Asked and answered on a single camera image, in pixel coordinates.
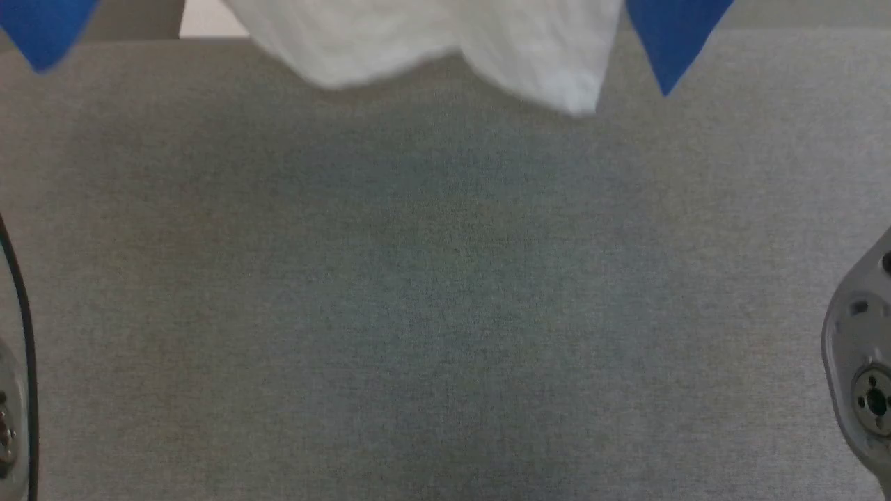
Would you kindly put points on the white and blue shirt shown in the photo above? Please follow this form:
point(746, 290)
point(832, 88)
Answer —
point(431, 35)

